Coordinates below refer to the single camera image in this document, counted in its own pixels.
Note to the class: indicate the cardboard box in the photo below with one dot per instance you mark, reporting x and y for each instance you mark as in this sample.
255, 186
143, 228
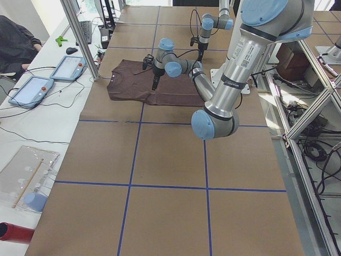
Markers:
293, 63

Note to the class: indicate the black power adapter box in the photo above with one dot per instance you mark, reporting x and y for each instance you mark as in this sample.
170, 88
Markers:
105, 37

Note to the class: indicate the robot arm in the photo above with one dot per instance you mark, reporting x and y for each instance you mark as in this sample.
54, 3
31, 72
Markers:
262, 23
209, 22

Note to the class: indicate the far blue teach pendant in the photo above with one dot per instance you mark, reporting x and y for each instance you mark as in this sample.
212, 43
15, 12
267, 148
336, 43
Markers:
69, 69

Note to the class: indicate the red cylinder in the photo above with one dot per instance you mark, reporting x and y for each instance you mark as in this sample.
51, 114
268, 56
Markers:
16, 234

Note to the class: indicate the aluminium side frame rail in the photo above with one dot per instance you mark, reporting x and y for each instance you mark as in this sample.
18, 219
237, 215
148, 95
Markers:
303, 114

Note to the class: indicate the aluminium frame post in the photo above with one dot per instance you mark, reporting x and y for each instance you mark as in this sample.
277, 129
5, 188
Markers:
80, 38

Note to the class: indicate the seated person in black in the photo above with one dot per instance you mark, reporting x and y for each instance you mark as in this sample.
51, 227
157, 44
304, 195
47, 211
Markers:
18, 48

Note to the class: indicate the brown t-shirt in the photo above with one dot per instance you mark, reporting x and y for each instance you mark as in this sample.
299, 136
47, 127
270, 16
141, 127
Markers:
130, 82

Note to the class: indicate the blue teach pendant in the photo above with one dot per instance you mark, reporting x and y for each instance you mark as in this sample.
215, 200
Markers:
69, 69
32, 92

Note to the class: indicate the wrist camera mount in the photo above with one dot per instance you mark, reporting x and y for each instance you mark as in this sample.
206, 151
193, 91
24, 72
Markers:
194, 40
148, 62

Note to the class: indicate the clear plastic bag with stick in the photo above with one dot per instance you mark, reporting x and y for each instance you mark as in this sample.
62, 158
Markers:
31, 170

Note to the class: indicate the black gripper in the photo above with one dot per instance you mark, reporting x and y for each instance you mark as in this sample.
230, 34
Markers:
201, 46
156, 72

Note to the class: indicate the black computer mouse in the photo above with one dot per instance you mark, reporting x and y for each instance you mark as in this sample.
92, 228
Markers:
71, 50

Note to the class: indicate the white pedestal column base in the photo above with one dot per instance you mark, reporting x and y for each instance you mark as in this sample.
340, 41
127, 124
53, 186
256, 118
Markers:
216, 74

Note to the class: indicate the black keyboard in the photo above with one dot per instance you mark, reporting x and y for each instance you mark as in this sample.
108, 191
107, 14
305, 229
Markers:
86, 28

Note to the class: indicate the near blue teach pendant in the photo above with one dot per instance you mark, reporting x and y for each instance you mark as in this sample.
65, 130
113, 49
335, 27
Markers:
32, 92

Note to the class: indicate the green plastic clip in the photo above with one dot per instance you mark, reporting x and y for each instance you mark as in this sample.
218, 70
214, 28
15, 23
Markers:
59, 40

